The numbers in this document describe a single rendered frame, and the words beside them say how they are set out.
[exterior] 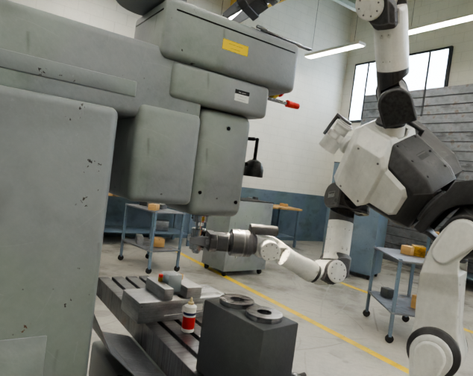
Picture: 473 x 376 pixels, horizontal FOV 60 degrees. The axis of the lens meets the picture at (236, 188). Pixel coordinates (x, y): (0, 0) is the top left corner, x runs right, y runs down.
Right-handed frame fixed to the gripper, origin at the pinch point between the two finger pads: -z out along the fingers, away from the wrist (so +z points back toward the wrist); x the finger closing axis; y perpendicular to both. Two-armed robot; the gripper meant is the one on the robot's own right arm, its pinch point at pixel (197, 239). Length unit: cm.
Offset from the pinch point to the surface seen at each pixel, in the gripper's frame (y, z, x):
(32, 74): -39, -46, 30
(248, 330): 12.7, 8.0, 42.7
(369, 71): -316, 484, -799
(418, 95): -242, 536, -665
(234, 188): -18.1, 8.5, 7.4
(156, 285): 18.9, -10.8, -10.6
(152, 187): -16.1, -16.5, 19.5
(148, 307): 24.1, -12.8, -2.6
